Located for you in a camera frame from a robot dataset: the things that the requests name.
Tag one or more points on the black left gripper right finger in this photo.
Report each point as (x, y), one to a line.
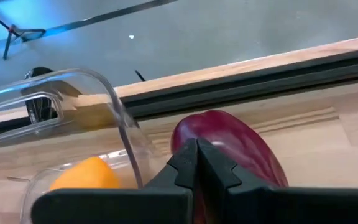
(275, 205)

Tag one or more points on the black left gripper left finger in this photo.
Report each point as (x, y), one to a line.
(135, 202)

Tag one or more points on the yellow lemon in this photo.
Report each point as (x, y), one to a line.
(85, 175)

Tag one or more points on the dark red eggplant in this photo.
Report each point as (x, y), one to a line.
(228, 137)

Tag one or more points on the large clear plastic bin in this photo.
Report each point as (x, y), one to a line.
(117, 109)

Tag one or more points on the black floor stand frame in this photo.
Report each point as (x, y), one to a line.
(26, 32)

